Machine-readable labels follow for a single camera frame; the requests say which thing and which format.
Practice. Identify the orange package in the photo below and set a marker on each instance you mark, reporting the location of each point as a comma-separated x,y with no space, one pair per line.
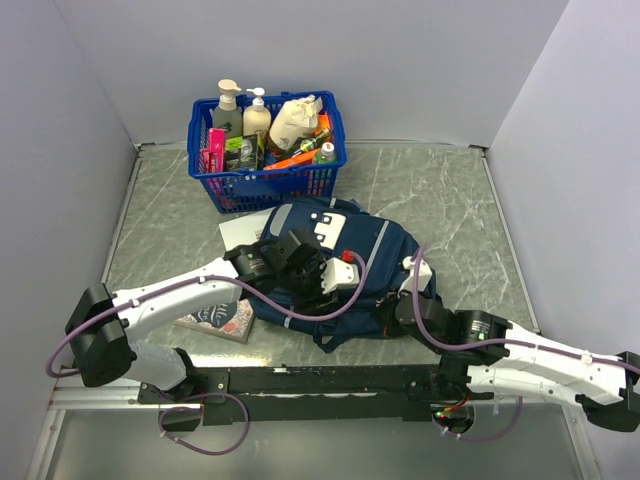
303,159

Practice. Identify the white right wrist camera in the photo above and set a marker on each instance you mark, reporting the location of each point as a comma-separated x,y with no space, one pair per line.
416,276

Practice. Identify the Little Women book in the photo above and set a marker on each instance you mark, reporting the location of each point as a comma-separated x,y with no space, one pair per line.
228,321

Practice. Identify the black green box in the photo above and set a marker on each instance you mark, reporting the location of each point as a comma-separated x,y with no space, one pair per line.
244,153

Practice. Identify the cream pump lotion bottle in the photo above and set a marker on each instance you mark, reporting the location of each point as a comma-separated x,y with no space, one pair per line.
257,117

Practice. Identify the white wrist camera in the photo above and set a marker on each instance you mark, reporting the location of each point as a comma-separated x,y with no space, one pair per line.
340,273
416,276

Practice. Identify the grey pump bottle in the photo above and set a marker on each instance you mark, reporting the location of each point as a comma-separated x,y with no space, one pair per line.
227,116

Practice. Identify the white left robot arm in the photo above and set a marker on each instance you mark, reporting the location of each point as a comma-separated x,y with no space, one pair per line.
108,330

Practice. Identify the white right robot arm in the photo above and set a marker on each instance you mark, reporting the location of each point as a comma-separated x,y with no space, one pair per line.
482,353

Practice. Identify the beige cloth sack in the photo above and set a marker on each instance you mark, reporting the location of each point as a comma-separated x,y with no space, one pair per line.
297,118

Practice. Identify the green glass bottle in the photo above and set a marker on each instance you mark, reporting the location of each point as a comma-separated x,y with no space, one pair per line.
312,143

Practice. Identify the pink box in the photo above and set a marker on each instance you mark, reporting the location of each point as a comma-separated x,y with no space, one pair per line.
213,152

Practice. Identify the navy blue student backpack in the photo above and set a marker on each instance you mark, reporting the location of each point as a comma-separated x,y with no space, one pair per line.
342,225

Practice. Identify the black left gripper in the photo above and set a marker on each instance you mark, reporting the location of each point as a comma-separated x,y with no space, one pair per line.
316,300

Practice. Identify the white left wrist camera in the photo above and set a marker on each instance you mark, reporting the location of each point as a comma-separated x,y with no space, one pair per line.
340,273

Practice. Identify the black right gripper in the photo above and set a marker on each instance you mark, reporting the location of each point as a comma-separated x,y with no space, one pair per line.
384,317

